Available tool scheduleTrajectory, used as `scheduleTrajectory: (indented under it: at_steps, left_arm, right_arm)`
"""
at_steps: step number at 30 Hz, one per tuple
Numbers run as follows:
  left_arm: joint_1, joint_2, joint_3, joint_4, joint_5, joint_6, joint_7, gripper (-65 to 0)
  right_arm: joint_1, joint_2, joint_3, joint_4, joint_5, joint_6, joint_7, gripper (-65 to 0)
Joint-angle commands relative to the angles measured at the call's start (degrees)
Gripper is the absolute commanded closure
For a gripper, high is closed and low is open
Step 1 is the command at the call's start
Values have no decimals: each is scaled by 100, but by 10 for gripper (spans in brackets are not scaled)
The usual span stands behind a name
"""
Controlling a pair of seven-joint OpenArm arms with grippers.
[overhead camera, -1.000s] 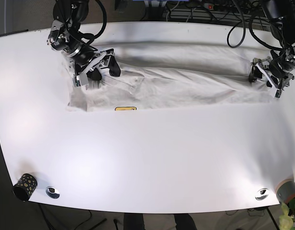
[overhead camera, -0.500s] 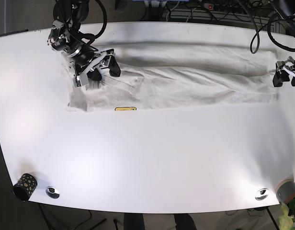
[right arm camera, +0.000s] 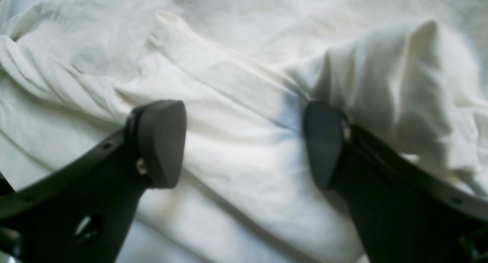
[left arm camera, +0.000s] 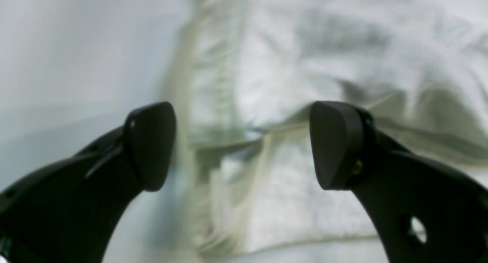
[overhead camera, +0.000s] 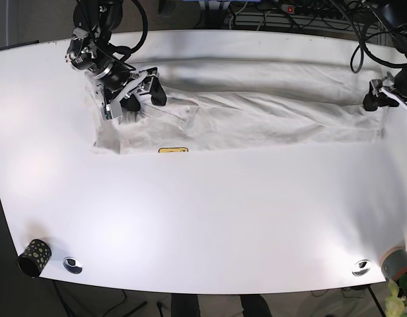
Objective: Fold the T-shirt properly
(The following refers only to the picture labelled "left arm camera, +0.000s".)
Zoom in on white printed T-shirt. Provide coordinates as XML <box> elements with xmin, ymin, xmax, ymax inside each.
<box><xmin>170</xmin><ymin>0</ymin><xmax>487</xmax><ymax>263</ymax></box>

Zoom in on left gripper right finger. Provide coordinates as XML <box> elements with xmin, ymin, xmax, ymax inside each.
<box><xmin>310</xmin><ymin>101</ymin><xmax>488</xmax><ymax>263</ymax></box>

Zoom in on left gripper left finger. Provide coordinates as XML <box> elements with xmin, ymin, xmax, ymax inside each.
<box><xmin>0</xmin><ymin>102</ymin><xmax>177</xmax><ymax>263</ymax></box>

